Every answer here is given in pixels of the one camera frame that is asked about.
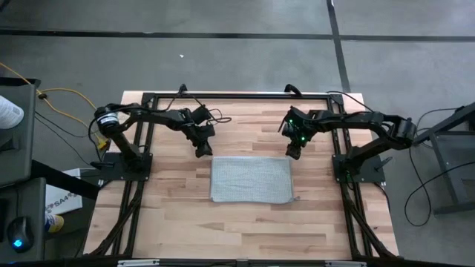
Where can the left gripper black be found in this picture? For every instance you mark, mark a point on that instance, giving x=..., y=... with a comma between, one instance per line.
x=198, y=134

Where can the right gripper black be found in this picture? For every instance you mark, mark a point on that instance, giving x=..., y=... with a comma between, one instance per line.
x=298, y=138

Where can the grey waffle microfiber towel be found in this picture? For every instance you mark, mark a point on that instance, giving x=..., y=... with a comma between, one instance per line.
x=252, y=180

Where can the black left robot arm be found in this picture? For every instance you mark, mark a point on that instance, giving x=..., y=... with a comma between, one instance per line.
x=156, y=113

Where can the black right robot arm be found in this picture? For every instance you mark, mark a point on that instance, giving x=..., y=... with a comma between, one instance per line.
x=352, y=118

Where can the silver aluminium bar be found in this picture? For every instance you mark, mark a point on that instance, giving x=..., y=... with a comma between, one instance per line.
x=138, y=263
x=345, y=264

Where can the black diagonal beam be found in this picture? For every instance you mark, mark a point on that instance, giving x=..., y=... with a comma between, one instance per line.
x=63, y=181

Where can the white cardboard box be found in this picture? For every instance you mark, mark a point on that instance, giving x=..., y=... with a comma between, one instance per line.
x=63, y=196

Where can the black metal stand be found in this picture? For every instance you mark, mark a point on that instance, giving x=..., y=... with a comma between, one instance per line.
x=445, y=148

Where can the grey equipment cart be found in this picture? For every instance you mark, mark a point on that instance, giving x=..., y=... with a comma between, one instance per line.
x=18, y=148

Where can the dark grey side desk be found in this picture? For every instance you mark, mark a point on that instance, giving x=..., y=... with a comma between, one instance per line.
x=22, y=200

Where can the white labelled container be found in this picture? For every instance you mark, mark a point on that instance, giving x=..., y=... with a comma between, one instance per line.
x=7, y=111

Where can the black computer mouse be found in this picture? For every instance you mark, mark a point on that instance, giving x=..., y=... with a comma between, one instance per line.
x=20, y=233

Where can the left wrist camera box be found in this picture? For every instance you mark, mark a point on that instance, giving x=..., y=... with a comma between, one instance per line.
x=210, y=130

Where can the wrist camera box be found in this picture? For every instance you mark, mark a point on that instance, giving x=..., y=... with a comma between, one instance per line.
x=286, y=128
x=210, y=130

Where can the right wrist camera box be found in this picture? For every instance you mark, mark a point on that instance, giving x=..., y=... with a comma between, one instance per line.
x=286, y=128

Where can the black aluminium table frame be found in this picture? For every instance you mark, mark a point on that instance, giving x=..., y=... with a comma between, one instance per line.
x=241, y=96

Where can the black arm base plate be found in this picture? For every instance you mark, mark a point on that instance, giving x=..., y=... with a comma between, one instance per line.
x=111, y=170
x=371, y=172

